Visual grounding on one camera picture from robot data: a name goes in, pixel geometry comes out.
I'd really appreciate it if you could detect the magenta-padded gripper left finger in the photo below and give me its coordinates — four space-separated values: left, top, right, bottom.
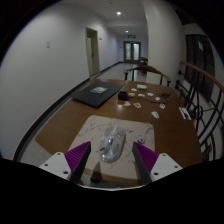
39 140 92 185

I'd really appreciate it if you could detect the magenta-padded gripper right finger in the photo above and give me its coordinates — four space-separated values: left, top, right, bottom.
131 141 184 185

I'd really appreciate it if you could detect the translucent grey computer mouse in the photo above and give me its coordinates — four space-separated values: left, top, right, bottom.
99 125 127 163

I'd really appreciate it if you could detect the white marble print mouse pad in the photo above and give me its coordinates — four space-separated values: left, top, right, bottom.
66 114 156 181

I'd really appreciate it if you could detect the white paper sheet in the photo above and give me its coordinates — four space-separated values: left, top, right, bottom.
178 106 193 121

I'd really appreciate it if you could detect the black closed laptop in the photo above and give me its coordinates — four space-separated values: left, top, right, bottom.
71 81 125 109

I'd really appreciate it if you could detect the small black box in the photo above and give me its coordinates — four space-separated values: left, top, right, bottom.
117 90 129 102

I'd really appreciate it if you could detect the wooden armchair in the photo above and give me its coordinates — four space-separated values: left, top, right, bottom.
123 65 172 87

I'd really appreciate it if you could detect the black railing with wooden handrail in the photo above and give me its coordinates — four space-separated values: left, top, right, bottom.
174 59 224 161

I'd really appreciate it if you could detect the dark framed window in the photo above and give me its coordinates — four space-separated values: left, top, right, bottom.
185 33 216 101

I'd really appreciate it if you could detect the open side door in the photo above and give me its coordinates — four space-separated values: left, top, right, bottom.
85 27 101 78

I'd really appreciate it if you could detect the glass double door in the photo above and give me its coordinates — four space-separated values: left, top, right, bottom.
123 40 142 63

